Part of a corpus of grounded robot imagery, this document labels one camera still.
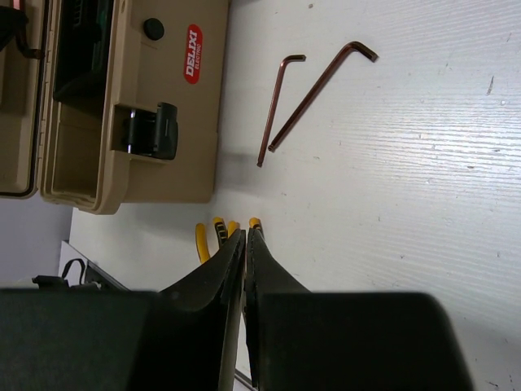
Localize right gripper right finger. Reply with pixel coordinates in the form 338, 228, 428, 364
246, 228, 313, 390

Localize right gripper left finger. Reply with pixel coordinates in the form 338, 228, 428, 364
160, 229, 246, 390

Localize yellow black pliers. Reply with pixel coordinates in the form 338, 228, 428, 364
248, 217, 265, 240
195, 217, 239, 264

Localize tan plastic toolbox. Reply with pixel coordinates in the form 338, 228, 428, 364
1, 1, 230, 214

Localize medium brown hex key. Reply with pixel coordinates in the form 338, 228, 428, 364
256, 54, 306, 168

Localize large brown hex key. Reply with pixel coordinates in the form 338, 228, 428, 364
268, 41, 379, 152

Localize green stubby screwdriver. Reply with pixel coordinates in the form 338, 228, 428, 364
92, 0, 113, 72

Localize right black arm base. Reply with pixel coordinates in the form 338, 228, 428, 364
32, 258, 128, 291

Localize black toolbox tray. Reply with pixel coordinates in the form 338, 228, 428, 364
53, 0, 110, 102

